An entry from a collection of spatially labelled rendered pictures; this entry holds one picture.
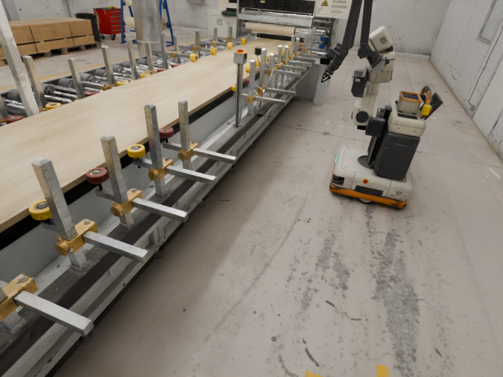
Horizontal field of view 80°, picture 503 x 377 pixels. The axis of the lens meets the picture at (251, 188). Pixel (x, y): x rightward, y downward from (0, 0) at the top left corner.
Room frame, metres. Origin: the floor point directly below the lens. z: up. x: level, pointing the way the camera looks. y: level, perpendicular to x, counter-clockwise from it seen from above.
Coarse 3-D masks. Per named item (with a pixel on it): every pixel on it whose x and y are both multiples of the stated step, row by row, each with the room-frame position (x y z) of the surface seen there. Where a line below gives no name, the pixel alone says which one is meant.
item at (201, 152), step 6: (162, 144) 1.50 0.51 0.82; (168, 144) 1.49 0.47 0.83; (174, 144) 1.49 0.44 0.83; (180, 144) 1.50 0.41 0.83; (192, 150) 1.45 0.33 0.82; (198, 150) 1.44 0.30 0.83; (204, 150) 1.45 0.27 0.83; (204, 156) 1.42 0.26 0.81; (210, 156) 1.41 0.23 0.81; (216, 156) 1.40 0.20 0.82; (222, 156) 1.39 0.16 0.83; (228, 156) 1.40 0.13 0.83; (228, 162) 1.38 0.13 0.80; (234, 162) 1.38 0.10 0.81
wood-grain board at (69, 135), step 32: (192, 64) 3.13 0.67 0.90; (224, 64) 3.23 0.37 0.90; (96, 96) 1.98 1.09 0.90; (128, 96) 2.03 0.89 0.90; (160, 96) 2.07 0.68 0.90; (192, 96) 2.13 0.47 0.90; (0, 128) 1.39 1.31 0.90; (32, 128) 1.42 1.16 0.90; (64, 128) 1.45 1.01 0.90; (96, 128) 1.48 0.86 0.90; (128, 128) 1.51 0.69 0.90; (0, 160) 1.08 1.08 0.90; (32, 160) 1.10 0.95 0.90; (64, 160) 1.12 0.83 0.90; (96, 160) 1.14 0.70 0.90; (0, 192) 0.86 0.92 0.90; (32, 192) 0.88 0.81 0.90; (64, 192) 0.93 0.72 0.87; (0, 224) 0.70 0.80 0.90
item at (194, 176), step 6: (132, 162) 1.27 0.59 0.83; (138, 162) 1.25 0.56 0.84; (144, 162) 1.25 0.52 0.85; (150, 162) 1.25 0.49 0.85; (168, 168) 1.20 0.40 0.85; (174, 168) 1.21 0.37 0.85; (180, 168) 1.21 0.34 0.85; (174, 174) 1.19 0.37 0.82; (180, 174) 1.18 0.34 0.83; (186, 174) 1.17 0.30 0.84; (192, 174) 1.17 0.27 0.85; (198, 174) 1.17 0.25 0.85; (204, 174) 1.17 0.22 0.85; (198, 180) 1.16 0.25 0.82; (204, 180) 1.15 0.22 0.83; (210, 180) 1.14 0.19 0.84
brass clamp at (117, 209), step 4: (128, 192) 1.02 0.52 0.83; (136, 192) 1.02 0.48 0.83; (140, 192) 1.03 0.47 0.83; (128, 196) 0.99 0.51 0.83; (132, 196) 0.99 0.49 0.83; (136, 196) 1.00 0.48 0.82; (140, 196) 1.02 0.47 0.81; (128, 200) 0.96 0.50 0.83; (116, 204) 0.93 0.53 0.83; (120, 204) 0.93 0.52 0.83; (124, 204) 0.93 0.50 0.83; (128, 204) 0.95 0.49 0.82; (112, 208) 0.92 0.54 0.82; (116, 208) 0.91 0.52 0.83; (120, 208) 0.92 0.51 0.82; (124, 208) 0.93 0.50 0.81; (128, 208) 0.95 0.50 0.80; (132, 208) 0.97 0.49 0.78; (112, 212) 0.92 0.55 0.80; (116, 212) 0.91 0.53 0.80; (120, 212) 0.91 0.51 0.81; (124, 212) 0.92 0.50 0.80; (116, 216) 0.91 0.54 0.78
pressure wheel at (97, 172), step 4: (92, 168) 1.06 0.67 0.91; (96, 168) 1.06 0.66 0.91; (100, 168) 1.07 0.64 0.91; (104, 168) 1.07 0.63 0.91; (88, 172) 1.03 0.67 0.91; (92, 172) 1.04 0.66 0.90; (96, 172) 1.03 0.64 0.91; (100, 172) 1.04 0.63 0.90; (104, 172) 1.04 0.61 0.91; (88, 176) 1.00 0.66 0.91; (92, 176) 1.01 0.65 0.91; (96, 176) 1.01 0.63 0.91; (100, 176) 1.01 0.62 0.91; (104, 176) 1.02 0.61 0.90; (108, 176) 1.05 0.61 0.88; (88, 180) 1.00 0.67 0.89; (92, 180) 1.00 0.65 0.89; (96, 180) 1.00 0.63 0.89; (100, 180) 1.01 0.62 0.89; (104, 180) 1.02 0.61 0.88; (100, 184) 1.04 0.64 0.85; (100, 188) 1.03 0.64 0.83
